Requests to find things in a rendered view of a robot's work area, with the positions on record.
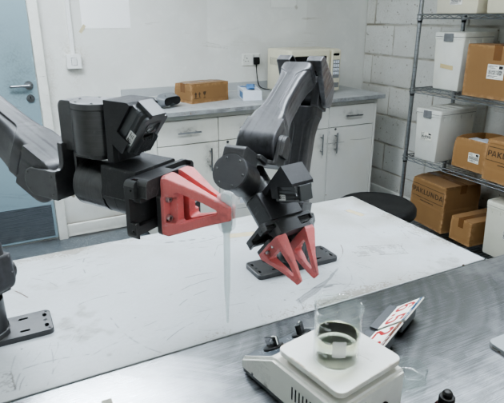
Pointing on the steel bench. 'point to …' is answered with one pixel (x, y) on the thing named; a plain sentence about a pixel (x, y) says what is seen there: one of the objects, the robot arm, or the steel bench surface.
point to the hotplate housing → (386, 384)
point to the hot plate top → (292, 349)
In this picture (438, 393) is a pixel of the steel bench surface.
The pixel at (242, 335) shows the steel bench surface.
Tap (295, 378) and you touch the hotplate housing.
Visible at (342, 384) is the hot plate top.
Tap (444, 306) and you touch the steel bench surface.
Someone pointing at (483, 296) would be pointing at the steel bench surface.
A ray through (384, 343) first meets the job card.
